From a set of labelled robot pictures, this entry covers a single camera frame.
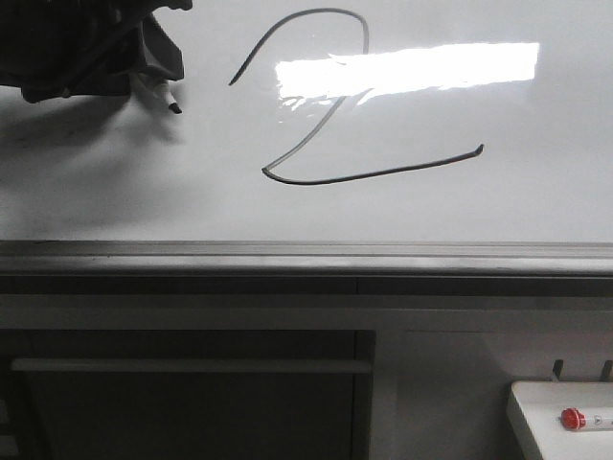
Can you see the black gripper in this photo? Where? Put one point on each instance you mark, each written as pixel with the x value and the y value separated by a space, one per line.
pixel 60 49

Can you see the white black-tipped whiteboard marker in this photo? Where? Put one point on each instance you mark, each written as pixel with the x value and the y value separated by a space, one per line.
pixel 158 88

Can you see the white whiteboard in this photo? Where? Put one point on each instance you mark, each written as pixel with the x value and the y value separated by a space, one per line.
pixel 359 121

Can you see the aluminium whiteboard marker ledge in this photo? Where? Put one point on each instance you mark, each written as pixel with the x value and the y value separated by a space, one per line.
pixel 300 258

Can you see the red-capped white marker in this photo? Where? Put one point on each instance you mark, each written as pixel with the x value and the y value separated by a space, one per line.
pixel 584 418

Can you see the white wall-mounted tray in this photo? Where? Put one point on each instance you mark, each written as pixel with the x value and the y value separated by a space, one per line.
pixel 535 412

